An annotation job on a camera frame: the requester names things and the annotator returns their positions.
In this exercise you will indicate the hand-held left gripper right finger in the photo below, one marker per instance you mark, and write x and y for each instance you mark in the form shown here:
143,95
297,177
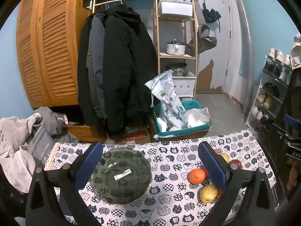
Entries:
212,167

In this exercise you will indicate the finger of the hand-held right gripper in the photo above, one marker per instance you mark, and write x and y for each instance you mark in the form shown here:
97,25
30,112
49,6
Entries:
291,121

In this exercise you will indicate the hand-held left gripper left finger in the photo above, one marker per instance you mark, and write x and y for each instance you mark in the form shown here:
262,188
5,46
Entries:
88,167

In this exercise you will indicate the red apple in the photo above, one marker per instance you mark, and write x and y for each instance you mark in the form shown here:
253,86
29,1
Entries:
205,170
236,163

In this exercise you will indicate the orange with green stem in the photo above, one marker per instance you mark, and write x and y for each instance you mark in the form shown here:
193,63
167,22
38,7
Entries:
196,176

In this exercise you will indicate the yellow pear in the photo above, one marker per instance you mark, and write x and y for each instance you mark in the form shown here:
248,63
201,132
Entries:
208,193

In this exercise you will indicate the ribbed glass bowl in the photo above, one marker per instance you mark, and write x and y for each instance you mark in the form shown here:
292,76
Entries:
131,160

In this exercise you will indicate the person's right hand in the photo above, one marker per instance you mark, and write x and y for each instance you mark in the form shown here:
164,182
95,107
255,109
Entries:
294,174

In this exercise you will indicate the small yellow fruit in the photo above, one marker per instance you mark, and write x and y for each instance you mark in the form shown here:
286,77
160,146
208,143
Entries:
224,157

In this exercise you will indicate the dark cloth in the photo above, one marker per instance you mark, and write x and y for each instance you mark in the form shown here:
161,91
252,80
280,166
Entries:
292,91

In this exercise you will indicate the rows of shoes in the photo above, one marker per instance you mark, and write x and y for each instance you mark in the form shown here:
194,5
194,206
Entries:
268,98

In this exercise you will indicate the wooden drawer box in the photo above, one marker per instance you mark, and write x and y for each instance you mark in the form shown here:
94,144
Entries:
82,131

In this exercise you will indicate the cat print tablecloth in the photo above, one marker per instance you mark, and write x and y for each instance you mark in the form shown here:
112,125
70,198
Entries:
171,160

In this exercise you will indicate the teal storage box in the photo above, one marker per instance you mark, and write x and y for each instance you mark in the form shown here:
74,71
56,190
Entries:
183,133

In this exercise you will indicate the metal shoe rack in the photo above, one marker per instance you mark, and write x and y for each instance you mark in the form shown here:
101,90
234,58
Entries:
263,80

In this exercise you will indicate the clear plastic bag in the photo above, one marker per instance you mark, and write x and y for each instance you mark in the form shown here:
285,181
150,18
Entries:
195,119

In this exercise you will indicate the dark grey garment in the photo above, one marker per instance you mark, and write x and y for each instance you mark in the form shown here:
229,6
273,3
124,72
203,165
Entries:
54,122

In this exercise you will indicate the red cardboard box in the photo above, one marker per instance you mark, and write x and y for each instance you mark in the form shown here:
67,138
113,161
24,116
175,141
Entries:
137,136

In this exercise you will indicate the beige lace cloth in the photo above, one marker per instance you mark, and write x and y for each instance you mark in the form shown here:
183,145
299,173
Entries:
296,54

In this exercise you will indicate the light grey garment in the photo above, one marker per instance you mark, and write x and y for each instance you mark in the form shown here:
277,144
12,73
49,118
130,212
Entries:
13,143

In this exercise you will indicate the patterned plastic bag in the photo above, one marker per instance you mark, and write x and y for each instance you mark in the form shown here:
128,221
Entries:
169,98

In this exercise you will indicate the white plastic basket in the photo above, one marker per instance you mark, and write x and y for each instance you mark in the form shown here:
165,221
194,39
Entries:
185,87

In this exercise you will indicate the white door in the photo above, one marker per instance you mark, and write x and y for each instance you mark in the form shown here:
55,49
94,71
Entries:
216,51

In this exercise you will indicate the steel pot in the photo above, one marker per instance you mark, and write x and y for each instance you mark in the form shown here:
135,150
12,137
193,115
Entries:
177,70

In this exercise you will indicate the black coat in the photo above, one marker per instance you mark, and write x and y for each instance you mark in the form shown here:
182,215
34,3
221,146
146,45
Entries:
127,63

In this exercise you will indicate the grey coat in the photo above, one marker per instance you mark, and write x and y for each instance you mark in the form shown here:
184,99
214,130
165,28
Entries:
96,51

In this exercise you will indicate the grey hanging bag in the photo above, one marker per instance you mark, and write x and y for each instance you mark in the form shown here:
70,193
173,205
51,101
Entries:
205,38

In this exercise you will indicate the white cooking pot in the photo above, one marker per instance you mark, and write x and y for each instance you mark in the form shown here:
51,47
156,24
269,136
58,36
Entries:
175,49

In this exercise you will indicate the wooden louvered wardrobe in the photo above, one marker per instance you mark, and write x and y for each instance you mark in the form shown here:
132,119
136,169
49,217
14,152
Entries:
49,47

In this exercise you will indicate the dark folded umbrella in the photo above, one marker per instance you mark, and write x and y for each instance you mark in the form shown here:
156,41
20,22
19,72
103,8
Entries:
211,15

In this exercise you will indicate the bamboo clothes rack with shelves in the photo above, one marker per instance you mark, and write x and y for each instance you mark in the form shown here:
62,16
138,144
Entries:
158,37

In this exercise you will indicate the white storage box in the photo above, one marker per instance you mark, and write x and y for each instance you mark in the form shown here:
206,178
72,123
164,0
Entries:
175,7

